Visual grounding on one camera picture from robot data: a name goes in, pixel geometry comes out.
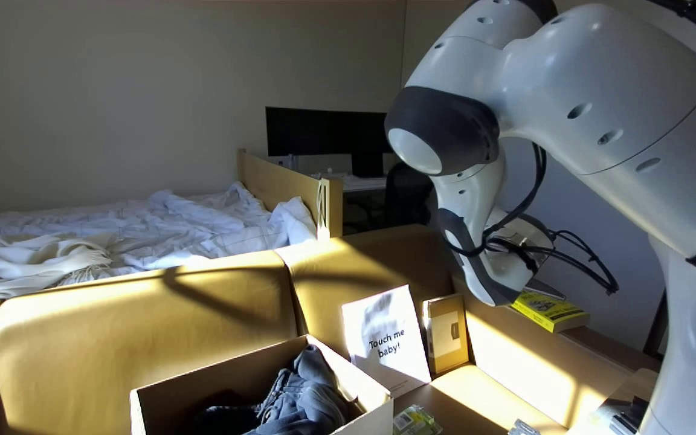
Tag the yellow book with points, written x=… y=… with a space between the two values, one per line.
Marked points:
x=544 y=307

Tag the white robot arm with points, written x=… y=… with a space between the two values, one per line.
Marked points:
x=605 y=105

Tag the small Amazon cardboard box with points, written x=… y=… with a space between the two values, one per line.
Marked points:
x=445 y=330

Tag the large open cardboard box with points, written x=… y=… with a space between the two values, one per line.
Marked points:
x=205 y=383

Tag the white desk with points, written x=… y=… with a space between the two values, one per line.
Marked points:
x=361 y=183

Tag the black office chair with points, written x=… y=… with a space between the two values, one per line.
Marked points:
x=404 y=196

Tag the black computer monitor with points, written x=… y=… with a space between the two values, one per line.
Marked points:
x=324 y=133

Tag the white printed envelope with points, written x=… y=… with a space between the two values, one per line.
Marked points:
x=385 y=330

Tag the dark folded clothes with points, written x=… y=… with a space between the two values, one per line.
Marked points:
x=300 y=400

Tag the green plastic package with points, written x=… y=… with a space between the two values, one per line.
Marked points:
x=416 y=422

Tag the flat brown cardboard sheet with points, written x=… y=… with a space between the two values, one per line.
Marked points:
x=478 y=394

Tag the white bed sheets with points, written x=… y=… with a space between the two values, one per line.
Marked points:
x=123 y=232

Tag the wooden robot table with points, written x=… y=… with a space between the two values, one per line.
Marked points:
x=629 y=387

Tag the wooden bed frame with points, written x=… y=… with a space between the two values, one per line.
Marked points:
x=285 y=184

